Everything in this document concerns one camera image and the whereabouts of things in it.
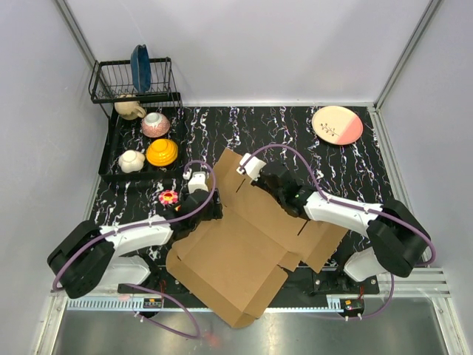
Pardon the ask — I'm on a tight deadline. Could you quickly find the brown cardboard box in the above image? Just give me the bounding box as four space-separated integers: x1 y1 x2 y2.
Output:
166 149 347 328

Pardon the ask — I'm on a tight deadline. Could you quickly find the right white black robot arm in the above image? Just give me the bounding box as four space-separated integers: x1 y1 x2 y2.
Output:
251 162 432 294

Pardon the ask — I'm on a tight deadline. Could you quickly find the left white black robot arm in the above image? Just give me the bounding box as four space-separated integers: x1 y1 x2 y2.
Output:
47 189 222 299

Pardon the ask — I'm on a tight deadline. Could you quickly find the pink flower toy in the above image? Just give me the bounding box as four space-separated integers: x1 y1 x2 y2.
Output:
158 190 179 206

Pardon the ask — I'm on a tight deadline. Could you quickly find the yellow ribbed bowl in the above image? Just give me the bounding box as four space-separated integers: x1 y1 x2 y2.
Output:
146 138 178 167

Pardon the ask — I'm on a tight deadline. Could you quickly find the white flower shaped cup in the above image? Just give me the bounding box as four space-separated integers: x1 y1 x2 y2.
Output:
118 149 146 174

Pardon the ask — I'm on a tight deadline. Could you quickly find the pink cream round plate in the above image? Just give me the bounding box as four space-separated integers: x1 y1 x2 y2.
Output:
311 106 364 146

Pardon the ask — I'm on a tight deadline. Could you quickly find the pink patterned bowl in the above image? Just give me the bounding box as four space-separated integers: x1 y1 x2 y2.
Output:
141 112 171 138

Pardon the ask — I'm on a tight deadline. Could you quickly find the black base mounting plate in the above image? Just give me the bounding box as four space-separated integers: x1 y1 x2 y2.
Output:
140 266 380 308

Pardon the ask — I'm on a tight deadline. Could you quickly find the black tray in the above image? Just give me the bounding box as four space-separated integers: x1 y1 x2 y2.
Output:
98 103 187 183

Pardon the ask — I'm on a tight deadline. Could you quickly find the beige mug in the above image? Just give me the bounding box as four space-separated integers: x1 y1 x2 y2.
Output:
114 101 147 121

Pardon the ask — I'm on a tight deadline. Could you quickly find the blue plate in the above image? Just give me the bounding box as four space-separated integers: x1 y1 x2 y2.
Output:
130 44 152 93

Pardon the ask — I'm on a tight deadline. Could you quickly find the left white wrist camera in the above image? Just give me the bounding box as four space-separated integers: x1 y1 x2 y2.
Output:
183 169 208 194

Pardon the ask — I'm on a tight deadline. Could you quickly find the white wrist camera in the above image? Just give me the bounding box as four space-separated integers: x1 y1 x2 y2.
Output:
236 153 266 181
183 169 208 194

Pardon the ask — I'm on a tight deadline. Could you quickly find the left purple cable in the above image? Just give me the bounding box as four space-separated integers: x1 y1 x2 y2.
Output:
51 160 219 339

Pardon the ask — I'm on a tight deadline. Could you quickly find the purple cable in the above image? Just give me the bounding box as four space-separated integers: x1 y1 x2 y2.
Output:
239 143 438 321
51 160 219 339

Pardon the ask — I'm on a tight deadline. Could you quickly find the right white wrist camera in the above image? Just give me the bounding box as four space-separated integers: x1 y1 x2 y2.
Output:
236 153 266 181

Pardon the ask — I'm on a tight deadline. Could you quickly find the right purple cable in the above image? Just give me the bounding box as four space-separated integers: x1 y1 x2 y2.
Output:
239 143 438 321

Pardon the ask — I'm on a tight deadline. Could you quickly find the black wire dish rack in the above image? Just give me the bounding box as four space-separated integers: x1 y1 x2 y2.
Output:
88 57 182 107

